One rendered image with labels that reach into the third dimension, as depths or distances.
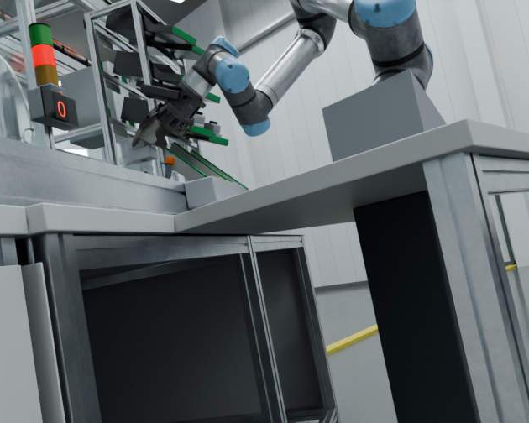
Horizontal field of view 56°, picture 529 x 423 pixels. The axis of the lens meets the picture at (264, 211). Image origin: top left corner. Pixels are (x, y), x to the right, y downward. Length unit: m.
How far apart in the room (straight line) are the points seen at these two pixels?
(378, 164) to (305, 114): 9.42
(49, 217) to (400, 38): 0.79
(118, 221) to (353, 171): 0.31
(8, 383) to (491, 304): 0.47
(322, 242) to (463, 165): 9.22
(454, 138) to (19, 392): 0.48
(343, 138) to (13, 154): 0.65
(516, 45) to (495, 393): 7.92
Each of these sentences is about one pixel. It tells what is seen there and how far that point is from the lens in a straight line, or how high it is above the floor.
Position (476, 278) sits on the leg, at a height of 0.70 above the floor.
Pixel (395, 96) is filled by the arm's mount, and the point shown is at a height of 1.02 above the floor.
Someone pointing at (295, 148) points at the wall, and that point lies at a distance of 10.06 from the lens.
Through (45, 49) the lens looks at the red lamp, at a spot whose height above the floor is 1.35.
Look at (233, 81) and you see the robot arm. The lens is 1.20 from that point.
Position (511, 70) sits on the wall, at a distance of 8.34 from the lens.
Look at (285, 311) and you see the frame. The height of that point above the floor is 0.55.
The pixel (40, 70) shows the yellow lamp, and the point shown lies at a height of 1.29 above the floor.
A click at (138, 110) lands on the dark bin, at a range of 1.67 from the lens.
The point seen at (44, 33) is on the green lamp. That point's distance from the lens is 1.36.
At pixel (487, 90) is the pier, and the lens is 8.16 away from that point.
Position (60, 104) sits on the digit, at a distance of 1.29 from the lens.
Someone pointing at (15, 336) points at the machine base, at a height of 0.73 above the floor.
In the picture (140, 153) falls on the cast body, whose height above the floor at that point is 1.10.
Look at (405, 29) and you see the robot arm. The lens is 1.10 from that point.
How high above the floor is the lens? 0.76
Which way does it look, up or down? 6 degrees up
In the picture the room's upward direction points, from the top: 11 degrees counter-clockwise
